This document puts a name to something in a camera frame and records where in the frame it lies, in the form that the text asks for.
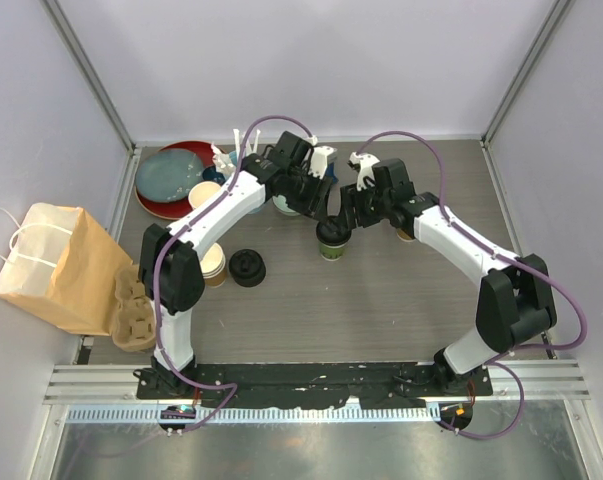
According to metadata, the dark blue leaf-shaped plate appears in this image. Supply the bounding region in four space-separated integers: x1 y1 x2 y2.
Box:
326 163 339 185

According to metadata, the cardboard cup carrier stack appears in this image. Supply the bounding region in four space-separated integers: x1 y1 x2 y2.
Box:
111 265 156 352

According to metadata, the black lid stack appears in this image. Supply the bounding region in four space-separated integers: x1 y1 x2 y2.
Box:
228 249 266 288

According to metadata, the green paper cup stack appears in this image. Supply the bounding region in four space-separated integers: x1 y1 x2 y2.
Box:
188 181 221 210

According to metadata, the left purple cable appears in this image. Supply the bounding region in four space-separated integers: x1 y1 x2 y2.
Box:
150 115 320 437

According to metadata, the single brown paper cup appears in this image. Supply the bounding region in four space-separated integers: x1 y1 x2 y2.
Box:
396 228 414 242

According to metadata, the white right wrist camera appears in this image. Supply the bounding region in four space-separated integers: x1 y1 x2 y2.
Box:
348 152 379 191

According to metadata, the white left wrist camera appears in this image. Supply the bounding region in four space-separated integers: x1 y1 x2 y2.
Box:
309 146 337 178

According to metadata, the red round plate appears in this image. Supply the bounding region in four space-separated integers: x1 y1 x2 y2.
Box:
135 141 214 220

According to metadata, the brown paper bag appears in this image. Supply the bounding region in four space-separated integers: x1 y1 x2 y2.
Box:
0 203 132 336

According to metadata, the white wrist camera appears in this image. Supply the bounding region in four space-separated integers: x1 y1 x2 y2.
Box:
348 152 379 191
309 146 337 178

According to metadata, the pale green ceramic bowl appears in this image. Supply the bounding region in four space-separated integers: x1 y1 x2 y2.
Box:
272 195 299 216

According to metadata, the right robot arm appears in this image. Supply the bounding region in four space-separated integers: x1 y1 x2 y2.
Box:
333 154 557 395

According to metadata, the brown paper cup stack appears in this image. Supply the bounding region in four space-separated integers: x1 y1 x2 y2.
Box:
200 243 227 288

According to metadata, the grey-blue round plate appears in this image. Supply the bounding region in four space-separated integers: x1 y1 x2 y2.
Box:
135 148 204 203

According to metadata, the purple cable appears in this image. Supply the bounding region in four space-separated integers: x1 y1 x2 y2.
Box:
150 115 320 437
350 130 590 441

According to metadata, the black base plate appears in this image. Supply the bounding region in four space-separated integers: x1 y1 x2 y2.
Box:
133 362 493 410

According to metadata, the light blue straw holder cup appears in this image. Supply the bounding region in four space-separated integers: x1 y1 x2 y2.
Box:
220 154 271 218

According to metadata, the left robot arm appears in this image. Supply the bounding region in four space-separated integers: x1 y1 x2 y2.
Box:
139 132 337 399

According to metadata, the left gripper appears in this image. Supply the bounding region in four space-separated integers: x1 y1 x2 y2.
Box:
284 167 333 223

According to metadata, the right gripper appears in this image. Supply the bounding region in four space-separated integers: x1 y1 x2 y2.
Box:
337 178 391 231

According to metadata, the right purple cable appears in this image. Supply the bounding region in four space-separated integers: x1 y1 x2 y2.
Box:
350 130 590 441

